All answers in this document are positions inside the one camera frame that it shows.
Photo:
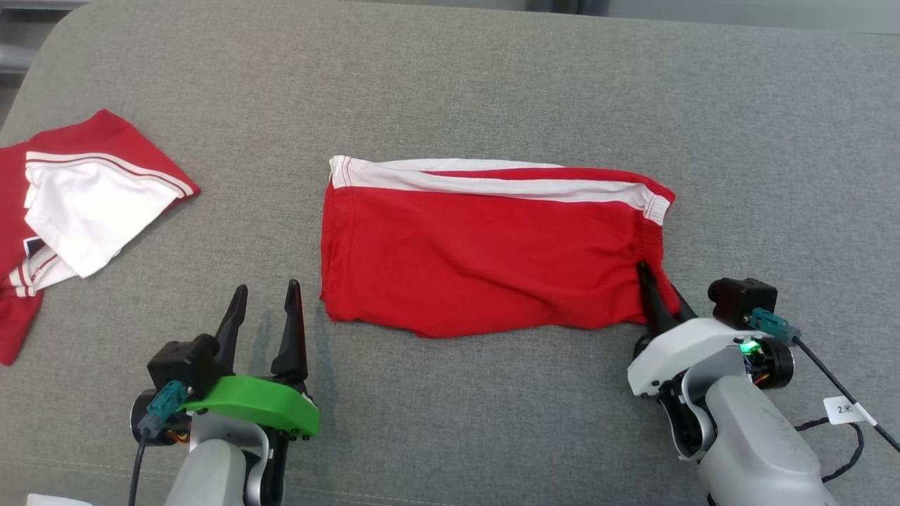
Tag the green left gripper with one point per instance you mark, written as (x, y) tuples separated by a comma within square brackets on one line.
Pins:
[(260, 404)]

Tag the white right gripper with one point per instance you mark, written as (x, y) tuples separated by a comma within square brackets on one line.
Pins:
[(668, 355)]

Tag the red shorts with white stripe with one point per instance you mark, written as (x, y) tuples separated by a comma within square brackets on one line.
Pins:
[(478, 260)]

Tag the red basketball jersey white trim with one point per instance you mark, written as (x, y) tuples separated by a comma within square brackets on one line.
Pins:
[(105, 137)]

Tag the black cylindrical right gripper motor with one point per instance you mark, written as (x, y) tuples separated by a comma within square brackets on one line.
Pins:
[(777, 365)]

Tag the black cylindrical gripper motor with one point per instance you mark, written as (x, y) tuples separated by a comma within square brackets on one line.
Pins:
[(777, 365), (176, 432)]

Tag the black cylindrical left gripper motor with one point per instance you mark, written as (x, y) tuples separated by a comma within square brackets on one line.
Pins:
[(176, 432)]

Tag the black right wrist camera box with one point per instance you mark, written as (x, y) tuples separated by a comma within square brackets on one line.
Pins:
[(738, 299)]

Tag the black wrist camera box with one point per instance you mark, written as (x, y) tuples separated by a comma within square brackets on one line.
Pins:
[(738, 299), (183, 362)]

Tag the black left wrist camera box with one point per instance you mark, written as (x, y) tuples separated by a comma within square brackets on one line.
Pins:
[(183, 362)]

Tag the grey partition post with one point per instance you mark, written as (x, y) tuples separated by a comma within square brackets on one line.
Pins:
[(562, 5)]

